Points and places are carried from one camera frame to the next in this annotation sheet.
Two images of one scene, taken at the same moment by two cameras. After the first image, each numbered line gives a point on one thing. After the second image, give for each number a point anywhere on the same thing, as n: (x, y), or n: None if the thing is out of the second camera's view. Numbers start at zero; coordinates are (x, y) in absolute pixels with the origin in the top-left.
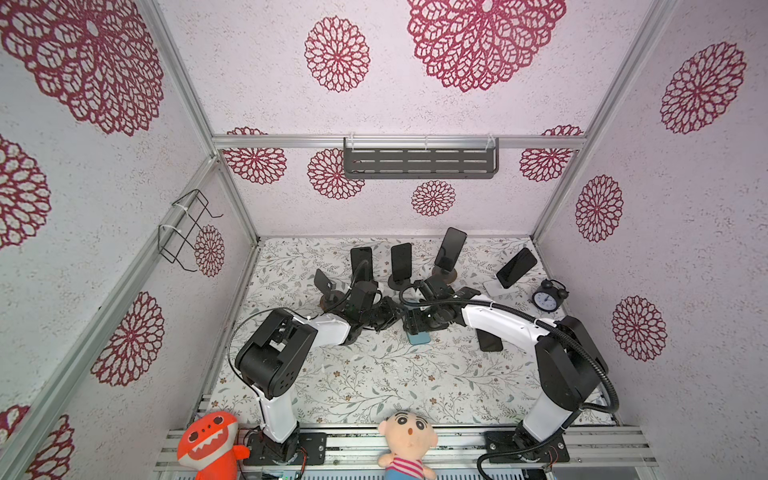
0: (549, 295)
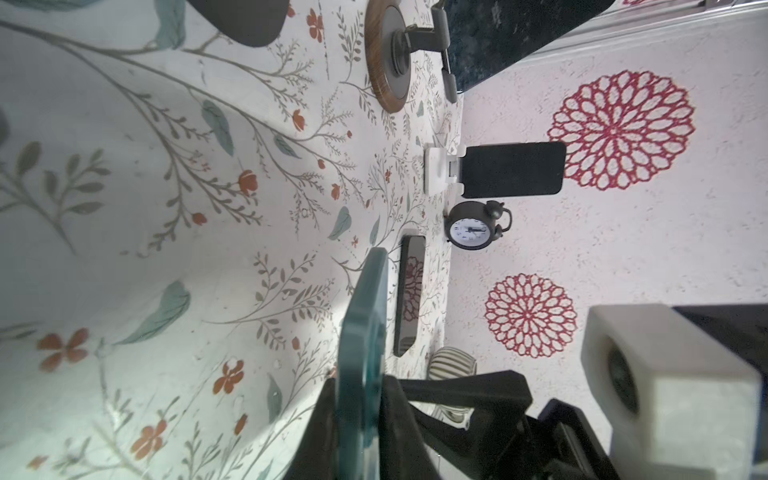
0: (474, 226)
